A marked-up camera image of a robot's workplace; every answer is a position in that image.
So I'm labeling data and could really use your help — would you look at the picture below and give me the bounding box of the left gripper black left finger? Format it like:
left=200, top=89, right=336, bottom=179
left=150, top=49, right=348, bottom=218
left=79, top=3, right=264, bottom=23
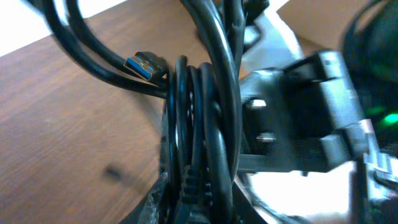
left=120, top=96, right=180, bottom=224

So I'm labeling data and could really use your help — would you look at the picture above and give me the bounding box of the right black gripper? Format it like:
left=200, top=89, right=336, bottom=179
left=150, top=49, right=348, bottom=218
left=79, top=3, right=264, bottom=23
left=238, top=50, right=397, bottom=223

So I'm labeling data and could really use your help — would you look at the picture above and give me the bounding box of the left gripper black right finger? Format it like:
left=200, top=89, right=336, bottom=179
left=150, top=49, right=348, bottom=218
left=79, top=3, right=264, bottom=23
left=233, top=179, right=292, bottom=224

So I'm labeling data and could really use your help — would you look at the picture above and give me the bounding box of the black cable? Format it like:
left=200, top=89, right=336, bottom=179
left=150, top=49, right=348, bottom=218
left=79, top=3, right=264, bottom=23
left=161, top=0, right=271, bottom=224
left=24, top=0, right=170, bottom=100

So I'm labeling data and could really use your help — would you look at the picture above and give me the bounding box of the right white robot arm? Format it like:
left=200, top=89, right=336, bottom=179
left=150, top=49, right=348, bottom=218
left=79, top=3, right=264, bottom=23
left=238, top=1, right=397, bottom=223

